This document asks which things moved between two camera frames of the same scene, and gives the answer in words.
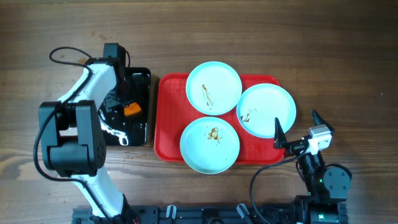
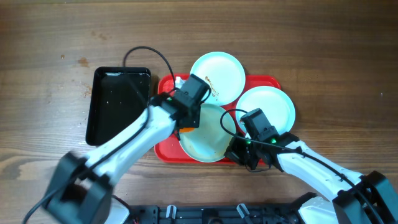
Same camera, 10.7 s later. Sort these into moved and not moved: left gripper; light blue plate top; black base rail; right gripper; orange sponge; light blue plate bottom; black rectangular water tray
Moved: right gripper; left gripper; orange sponge; light blue plate bottom; light blue plate top
Not moved: black base rail; black rectangular water tray
